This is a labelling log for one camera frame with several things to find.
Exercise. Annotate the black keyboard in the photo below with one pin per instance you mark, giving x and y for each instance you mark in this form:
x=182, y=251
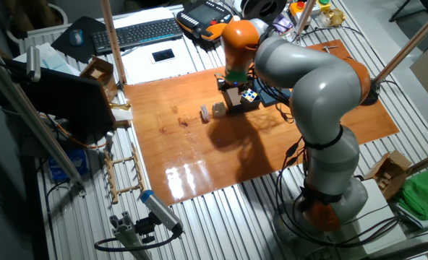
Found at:
x=138, y=34

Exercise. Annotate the silver metal cylinder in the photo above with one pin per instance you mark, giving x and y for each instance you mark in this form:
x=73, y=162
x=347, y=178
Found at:
x=109, y=141

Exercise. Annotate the silver camera blue cap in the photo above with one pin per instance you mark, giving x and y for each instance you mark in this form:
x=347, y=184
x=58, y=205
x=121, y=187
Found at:
x=159, y=211

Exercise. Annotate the wooden rack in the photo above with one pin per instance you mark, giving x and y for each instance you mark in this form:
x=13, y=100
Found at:
x=110, y=173

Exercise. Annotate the white box gold ribbon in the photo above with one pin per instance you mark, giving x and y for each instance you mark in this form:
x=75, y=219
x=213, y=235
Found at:
x=121, y=115

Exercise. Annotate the plain wooden cube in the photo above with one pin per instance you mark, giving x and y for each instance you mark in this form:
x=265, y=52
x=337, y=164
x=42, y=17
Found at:
x=219, y=109

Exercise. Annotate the open cardboard box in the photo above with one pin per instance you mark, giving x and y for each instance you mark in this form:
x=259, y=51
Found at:
x=98, y=72
x=387, y=173

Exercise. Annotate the wooden board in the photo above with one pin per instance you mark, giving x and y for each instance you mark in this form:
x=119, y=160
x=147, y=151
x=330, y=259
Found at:
x=199, y=144

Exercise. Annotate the golden glass ornament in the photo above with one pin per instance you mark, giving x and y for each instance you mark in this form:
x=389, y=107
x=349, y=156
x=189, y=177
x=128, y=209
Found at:
x=332, y=17

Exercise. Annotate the white smartphone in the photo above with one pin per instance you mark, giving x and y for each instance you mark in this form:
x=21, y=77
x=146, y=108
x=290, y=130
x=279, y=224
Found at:
x=162, y=55

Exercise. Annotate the green cloth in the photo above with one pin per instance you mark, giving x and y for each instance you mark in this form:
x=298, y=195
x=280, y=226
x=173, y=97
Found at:
x=423, y=195

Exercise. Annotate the white base box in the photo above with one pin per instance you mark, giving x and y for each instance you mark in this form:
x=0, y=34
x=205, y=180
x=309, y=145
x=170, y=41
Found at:
x=380, y=224

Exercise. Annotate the black mouse pad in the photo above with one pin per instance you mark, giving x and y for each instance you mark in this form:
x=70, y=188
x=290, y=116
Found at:
x=62, y=41

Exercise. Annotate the colourful puzzle cube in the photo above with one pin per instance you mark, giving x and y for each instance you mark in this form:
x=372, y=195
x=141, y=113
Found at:
x=249, y=95

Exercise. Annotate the wooden frame post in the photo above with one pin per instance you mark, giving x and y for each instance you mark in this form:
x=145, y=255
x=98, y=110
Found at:
x=113, y=43
x=304, y=18
x=413, y=43

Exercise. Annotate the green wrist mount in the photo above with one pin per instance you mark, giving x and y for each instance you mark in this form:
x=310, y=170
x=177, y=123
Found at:
x=235, y=76

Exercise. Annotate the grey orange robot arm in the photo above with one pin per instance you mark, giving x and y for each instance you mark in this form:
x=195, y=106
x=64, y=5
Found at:
x=319, y=83

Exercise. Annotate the green button box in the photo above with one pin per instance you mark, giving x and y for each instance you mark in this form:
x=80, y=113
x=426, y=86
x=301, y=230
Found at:
x=324, y=4

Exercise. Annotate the blue computer mouse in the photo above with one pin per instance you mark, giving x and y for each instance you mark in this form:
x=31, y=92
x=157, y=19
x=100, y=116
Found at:
x=76, y=37

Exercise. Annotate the black monitor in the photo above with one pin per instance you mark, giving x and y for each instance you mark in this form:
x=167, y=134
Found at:
x=66, y=101

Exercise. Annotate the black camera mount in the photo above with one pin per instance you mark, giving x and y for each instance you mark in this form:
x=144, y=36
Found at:
x=145, y=227

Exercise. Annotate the black gift box lid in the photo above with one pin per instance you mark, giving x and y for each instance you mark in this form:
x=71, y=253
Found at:
x=272, y=97

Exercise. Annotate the black orange teach pendant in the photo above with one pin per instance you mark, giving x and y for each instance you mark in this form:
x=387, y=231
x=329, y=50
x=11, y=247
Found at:
x=199, y=16

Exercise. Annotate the black gift box base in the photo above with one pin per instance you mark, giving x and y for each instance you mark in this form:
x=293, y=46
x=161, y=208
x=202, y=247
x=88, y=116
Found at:
x=241, y=108

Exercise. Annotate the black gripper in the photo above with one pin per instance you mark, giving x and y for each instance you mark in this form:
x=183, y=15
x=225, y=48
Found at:
x=234, y=83

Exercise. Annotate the black screw clamp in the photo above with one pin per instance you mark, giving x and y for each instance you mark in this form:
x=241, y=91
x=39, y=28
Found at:
x=369, y=95

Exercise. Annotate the white paper sheet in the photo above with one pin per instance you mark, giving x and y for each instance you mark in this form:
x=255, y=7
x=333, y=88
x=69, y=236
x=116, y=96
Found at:
x=178, y=70

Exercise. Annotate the black filament spool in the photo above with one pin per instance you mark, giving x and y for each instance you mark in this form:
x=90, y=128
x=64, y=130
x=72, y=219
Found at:
x=261, y=11

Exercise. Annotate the aluminium frame beam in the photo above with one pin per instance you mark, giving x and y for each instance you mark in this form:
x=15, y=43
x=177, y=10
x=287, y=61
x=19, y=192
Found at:
x=29, y=119

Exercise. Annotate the blue packet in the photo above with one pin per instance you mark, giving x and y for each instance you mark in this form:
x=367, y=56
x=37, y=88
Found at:
x=69, y=166

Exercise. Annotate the aluminium profile piece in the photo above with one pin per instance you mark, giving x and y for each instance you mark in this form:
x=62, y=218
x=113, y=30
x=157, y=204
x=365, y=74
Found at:
x=127, y=234

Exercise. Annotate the light blue papers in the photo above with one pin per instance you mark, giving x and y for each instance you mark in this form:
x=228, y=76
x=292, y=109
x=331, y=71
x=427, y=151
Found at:
x=51, y=59

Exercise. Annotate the purple plastic bag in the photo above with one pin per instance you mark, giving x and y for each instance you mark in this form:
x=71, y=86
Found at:
x=282, y=23

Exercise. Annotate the white round bin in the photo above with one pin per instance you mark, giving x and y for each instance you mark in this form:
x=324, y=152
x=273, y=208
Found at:
x=63, y=13

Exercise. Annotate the yellow emergency stop box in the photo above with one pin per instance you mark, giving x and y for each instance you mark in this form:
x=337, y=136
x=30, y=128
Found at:
x=295, y=8

